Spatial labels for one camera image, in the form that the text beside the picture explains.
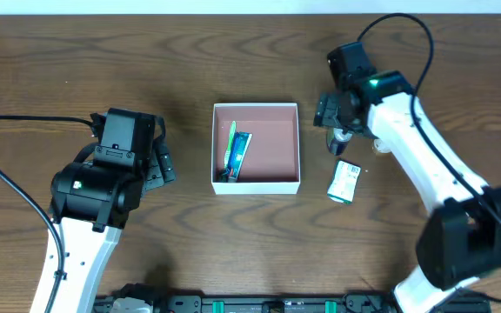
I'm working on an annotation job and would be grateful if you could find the clear foam pump bottle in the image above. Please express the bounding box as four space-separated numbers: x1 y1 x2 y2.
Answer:
326 128 352 156

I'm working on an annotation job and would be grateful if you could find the white cardboard box pink inside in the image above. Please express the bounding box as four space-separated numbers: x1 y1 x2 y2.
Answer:
210 103 301 195

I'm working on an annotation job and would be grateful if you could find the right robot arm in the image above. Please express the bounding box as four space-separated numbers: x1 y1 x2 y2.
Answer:
313 68 501 312

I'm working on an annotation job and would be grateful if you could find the black cable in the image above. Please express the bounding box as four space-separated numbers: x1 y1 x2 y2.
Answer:
0 114 99 313
357 12 501 304

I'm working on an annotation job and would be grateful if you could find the right black cable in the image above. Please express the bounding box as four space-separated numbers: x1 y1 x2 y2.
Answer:
357 12 501 304

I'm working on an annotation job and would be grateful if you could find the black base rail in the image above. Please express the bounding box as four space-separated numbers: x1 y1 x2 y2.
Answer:
93 283 493 313

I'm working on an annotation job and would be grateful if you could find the toothpaste tube white teal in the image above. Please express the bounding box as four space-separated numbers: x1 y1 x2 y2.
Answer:
225 132 252 183

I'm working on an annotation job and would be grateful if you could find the white green soap packet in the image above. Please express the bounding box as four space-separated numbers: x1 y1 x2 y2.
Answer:
327 160 361 203

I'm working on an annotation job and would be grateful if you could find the left black cable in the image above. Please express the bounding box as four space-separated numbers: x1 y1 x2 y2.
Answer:
0 114 99 313

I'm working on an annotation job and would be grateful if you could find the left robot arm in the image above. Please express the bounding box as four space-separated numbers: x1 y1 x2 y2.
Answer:
30 109 176 312

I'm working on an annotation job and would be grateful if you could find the white floral lotion tube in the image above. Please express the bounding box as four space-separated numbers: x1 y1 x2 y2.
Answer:
372 138 391 155

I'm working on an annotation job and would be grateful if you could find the green white toothbrush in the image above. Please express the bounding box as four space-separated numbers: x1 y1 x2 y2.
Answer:
218 121 237 183

